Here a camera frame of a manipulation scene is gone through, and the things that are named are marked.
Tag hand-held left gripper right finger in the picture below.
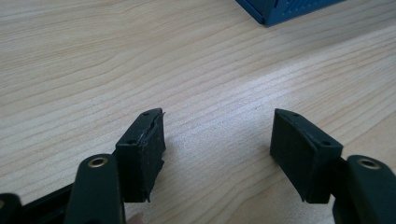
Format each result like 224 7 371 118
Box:
269 107 345 205

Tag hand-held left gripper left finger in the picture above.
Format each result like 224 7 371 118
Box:
115 107 167 203

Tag blue three-slot file rack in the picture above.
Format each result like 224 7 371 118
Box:
234 0 347 28

